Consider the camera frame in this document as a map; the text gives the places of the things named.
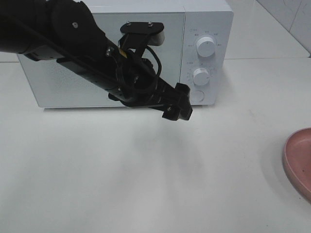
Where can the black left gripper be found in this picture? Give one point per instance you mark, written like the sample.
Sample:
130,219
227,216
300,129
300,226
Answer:
139,85

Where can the white round door button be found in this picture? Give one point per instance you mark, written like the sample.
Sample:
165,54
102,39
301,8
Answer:
197,96

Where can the white round knob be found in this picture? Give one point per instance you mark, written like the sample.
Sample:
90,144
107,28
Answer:
201,76
206,46

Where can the pink round plate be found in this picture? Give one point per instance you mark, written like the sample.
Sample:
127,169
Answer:
296,159

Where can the white microwave door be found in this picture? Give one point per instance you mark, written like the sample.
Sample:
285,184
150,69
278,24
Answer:
54,86

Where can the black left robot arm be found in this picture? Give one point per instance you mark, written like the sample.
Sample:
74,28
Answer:
66,31

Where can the white microwave oven body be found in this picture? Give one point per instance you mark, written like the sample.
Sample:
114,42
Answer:
202,17

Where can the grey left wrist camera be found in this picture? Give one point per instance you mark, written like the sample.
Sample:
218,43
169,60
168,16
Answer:
140,34

